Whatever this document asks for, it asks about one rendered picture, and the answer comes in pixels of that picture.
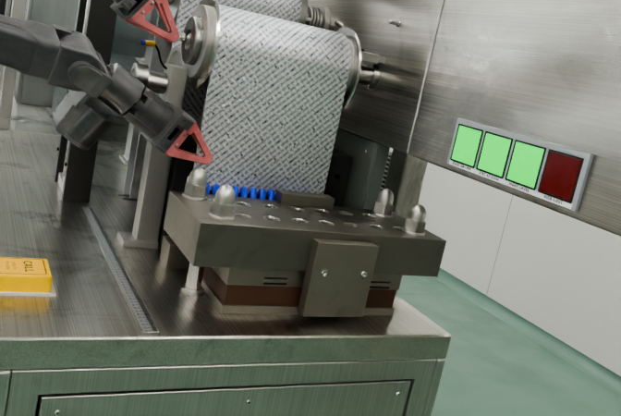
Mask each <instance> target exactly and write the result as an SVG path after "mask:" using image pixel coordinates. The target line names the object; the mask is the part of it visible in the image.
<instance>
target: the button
mask: <svg viewBox="0 0 621 416"><path fill-rule="evenodd" d="M52 279H53V278H52V275H51V271H50V268H49V264H48V261H47V260H46V259H34V258H14V257H0V291H14V292H50V291H51V285H52Z"/></svg>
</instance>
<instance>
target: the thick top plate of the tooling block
mask: <svg viewBox="0 0 621 416"><path fill-rule="evenodd" d="M183 192H184V191H176V190H170V192H169V197H168V203H167V208H166V214H165V220H164V230H165V231H166V233H167V234H168V235H169V237H170V238H171V239H172V240H173V241H174V242H175V243H176V245H177V246H178V247H179V249H180V250H181V251H182V252H183V254H184V255H185V256H186V257H187V259H188V260H189V262H190V263H191V264H192V265H193V266H205V267H226V268H248V269H269V270H290V271H306V268H307V263H308V260H309V255H310V250H311V243H312V239H313V238H315V239H341V240H355V241H368V242H373V243H374V244H376V245H378V246H379V250H378V254H377V258H376V262H375V266H374V270H373V273H374V274H376V275H417V276H438V273H439V269H440V265H441V261H442V258H443V254H444V247H445V243H446V240H444V239H441V238H440V237H438V236H436V235H434V234H433V233H431V232H429V231H428V230H426V229H424V232H425V235H424V236H416V235H412V234H409V233H407V232H405V231H403V230H402V227H404V226H405V223H406V219H405V218H404V217H402V216H400V215H398V214H395V213H393V212H392V215H393V217H391V218H387V217H381V216H378V215H375V214H373V213H372V212H371V211H372V210H370V209H360V208H350V207H341V206H334V207H333V209H327V208H317V207H308V206H297V205H287V204H280V203H279V202H277V201H273V200H264V199H253V198H244V197H236V198H235V203H236V208H235V212H234V216H235V220H233V221H224V220H218V219H214V218H212V217H210V216H209V215H208V213H209V212H210V211H211V207H212V201H213V200H214V198H215V194H206V196H207V200H206V201H194V200H190V199H187V198H185V197H183V196H182V193H183Z"/></svg>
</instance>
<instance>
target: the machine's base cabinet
mask: <svg viewBox="0 0 621 416"><path fill-rule="evenodd" d="M444 362H445V360H444V359H423V360H388V361H319V362H284V363H249V364H214V365H178V366H144V367H109V368H74V369H39V370H3V371H0V416H431V415H432V409H433V405H434V401H435V398H436V394H437V390H438V386H439V383H440V380H441V376H442V372H443V368H444Z"/></svg>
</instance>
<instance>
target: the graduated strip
mask: <svg viewBox="0 0 621 416"><path fill-rule="evenodd" d="M80 208H81V210H82V212H83V213H84V215H85V217H86V219H87V221H88V223H89V225H90V227H91V230H92V233H93V235H94V236H95V238H96V240H97V242H98V244H99V246H100V248H101V250H102V252H103V255H104V257H105V259H106V261H107V262H108V264H109V267H110V269H111V271H112V273H113V275H114V277H115V279H116V282H117V284H118V285H119V287H120V289H121V291H122V293H123V295H124V297H125V299H126V301H127V304H128V307H129V308H130V310H131V312H132V314H133V316H134V318H135V320H136V322H137V324H138V326H139V328H140V331H141V332H142V333H159V331H158V329H157V327H156V325H155V323H154V321H153V319H152V317H151V316H150V314H149V312H148V310H147V308H146V307H145V305H144V303H143V301H142V299H141V297H140V295H139V293H138V291H137V290H136V288H135V286H134V284H133V283H132V281H131V279H130V277H129V275H128V272H127V271H126V269H125V267H124V265H123V264H122V262H121V260H120V259H119V257H118V255H117V253H116V250H115V248H114V247H113V245H112V243H111V241H110V239H109V238H108V236H107V235H106V233H105V231H104V228H103V226H102V224H101V223H100V221H99V219H98V217H97V215H96V213H95V212H94V211H93V209H92V207H80Z"/></svg>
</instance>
